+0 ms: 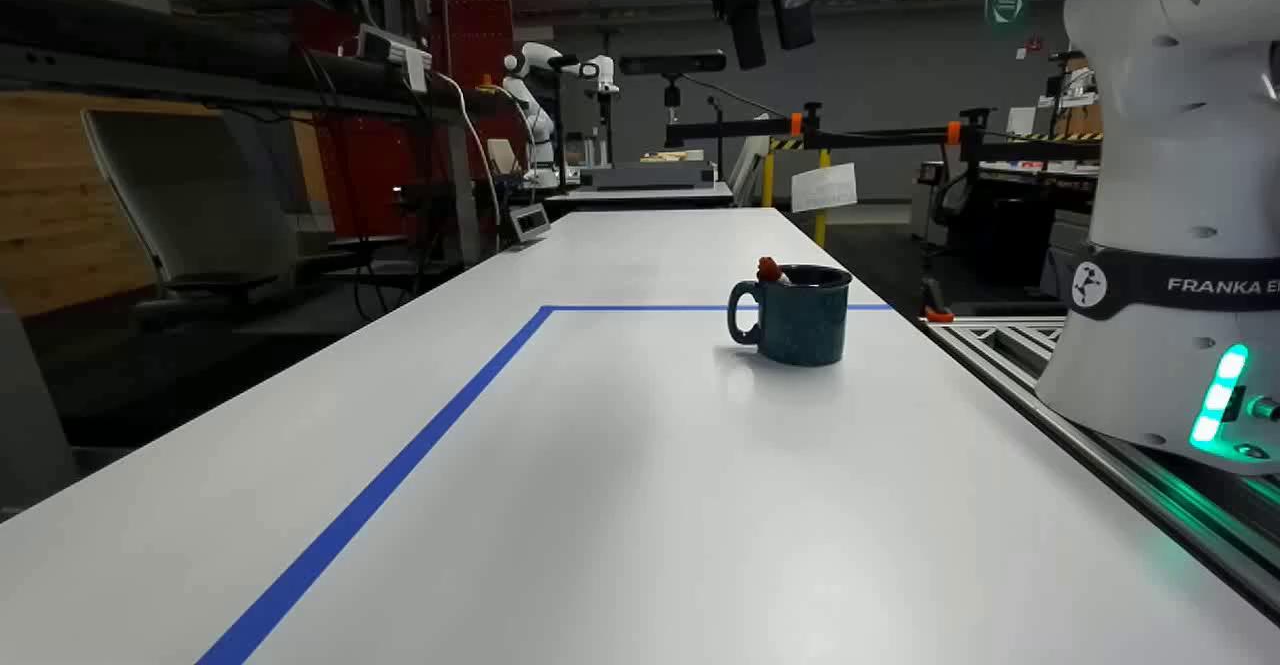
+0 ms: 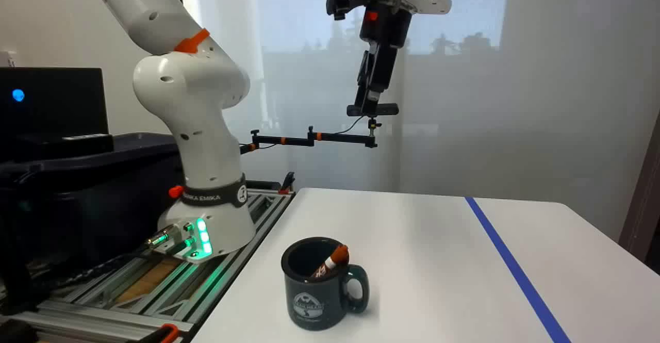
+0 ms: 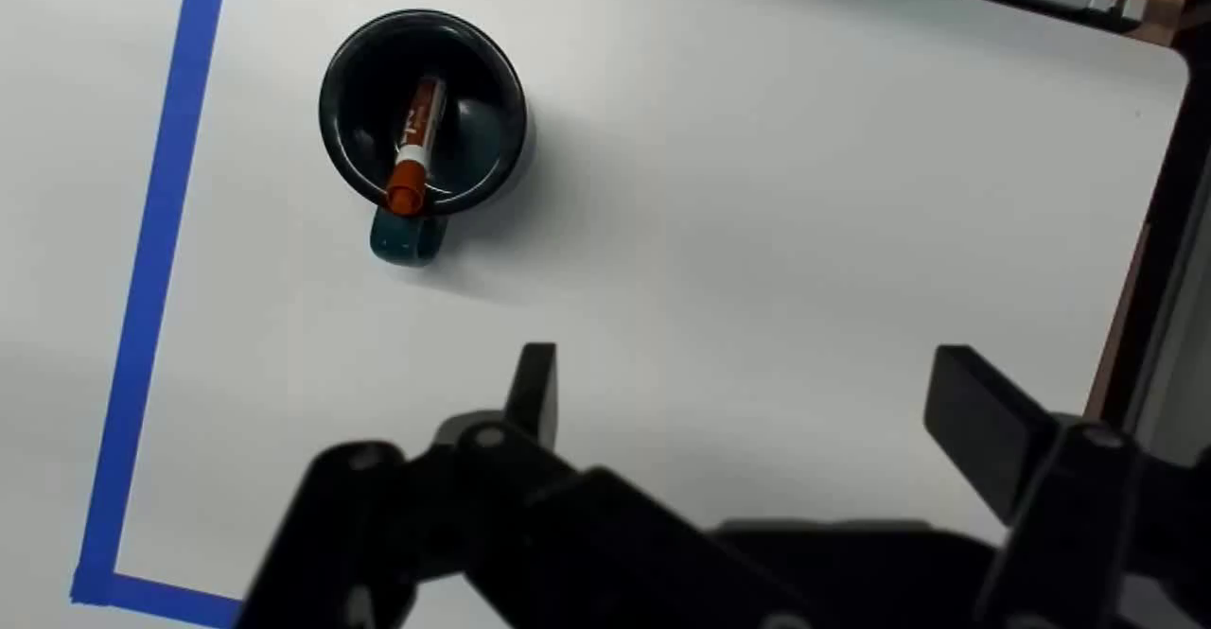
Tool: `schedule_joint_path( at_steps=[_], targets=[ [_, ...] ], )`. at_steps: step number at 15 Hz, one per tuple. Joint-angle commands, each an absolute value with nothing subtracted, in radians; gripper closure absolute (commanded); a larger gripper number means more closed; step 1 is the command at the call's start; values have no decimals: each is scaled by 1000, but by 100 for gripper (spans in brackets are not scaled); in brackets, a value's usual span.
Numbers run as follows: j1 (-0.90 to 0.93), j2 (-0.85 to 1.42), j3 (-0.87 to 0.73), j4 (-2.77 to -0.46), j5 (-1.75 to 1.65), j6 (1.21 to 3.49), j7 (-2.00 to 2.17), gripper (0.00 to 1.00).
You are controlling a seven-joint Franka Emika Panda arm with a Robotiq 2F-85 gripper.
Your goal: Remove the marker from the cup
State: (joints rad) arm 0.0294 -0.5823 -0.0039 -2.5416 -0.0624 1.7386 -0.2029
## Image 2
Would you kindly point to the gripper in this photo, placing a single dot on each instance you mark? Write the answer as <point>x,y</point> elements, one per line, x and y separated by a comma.
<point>385,26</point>

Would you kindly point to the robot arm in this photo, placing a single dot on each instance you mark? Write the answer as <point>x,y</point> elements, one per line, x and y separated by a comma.
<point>191,100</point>

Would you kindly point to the brown marker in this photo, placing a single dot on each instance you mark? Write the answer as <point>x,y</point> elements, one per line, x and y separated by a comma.
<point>332,261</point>

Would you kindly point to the window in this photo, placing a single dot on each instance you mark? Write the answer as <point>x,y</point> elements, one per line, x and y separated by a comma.
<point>309,49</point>

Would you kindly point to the black and red clamp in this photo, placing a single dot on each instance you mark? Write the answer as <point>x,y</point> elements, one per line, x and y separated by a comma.
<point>287,183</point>

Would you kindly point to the dark green mug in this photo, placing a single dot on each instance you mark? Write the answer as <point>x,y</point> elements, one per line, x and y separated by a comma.
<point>314,296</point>

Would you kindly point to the blue tape stripe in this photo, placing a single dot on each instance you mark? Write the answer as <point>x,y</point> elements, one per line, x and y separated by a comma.
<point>515,271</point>

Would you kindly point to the dark plastic bin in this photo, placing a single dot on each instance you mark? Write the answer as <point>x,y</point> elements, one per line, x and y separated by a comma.
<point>103,198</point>

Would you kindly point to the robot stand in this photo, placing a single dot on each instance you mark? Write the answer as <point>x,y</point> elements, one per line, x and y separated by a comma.
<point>170,291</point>

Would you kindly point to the flat black box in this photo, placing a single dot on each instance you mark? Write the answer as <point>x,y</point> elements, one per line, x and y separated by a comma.
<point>67,145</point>

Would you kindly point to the camera on mount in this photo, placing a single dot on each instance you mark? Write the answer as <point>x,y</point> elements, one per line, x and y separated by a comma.
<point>335,137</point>

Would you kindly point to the wall socket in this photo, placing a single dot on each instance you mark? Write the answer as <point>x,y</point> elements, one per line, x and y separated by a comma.
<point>7,58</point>

